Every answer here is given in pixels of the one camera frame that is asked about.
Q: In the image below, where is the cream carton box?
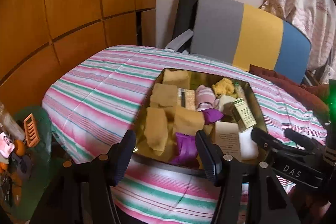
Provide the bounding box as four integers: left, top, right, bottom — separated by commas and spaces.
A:
215, 121, 242, 161

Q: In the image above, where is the purple snack wrapper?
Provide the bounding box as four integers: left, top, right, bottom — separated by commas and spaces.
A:
170, 132, 198, 167

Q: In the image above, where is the small green packet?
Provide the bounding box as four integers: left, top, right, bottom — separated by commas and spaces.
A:
230, 98, 257, 132

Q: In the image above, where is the tan sponge cloth square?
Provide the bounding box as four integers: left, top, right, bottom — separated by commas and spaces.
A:
173, 106, 205, 136

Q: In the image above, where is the cream white sock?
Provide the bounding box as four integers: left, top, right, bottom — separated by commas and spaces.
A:
215, 95, 235, 113

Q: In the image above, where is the pink striped sock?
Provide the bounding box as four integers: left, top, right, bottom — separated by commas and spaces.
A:
195, 85, 216, 111

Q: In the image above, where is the long tan sock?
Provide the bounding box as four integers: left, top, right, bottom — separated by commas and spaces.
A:
144, 107, 169, 156

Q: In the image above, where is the orange plastic rack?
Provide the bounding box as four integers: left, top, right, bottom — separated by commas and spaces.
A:
23, 113, 41, 148

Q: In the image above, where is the gold tray box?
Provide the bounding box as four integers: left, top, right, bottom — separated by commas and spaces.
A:
132, 68, 267, 177

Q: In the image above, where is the striped pink green tablecloth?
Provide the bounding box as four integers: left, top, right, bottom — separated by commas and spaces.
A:
42, 46, 326, 223

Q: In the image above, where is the grey yellow blue chair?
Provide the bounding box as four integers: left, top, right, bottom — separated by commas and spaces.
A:
165, 0, 311, 84

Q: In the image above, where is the patterned pink curtain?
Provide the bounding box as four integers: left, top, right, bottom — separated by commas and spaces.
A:
261, 0, 335, 71

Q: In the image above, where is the wooden cabinet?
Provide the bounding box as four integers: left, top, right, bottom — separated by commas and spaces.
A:
1, 0, 156, 114

